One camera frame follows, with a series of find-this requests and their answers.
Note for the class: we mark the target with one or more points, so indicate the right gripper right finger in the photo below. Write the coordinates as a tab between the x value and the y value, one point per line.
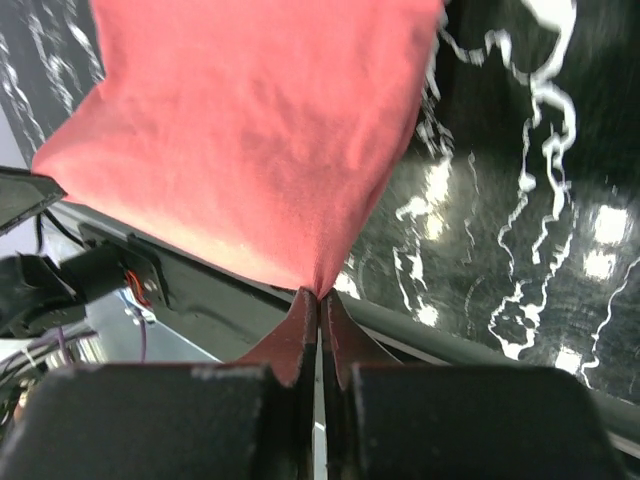
345	347

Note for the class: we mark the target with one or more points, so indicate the red t-shirt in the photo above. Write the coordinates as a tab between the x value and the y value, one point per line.
255	135

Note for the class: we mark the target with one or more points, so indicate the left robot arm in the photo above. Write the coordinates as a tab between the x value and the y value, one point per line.
38	294

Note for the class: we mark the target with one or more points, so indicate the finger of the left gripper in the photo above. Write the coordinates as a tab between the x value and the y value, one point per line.
25	195

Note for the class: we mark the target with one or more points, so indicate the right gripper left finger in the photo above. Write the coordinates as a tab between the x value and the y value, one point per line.
287	355

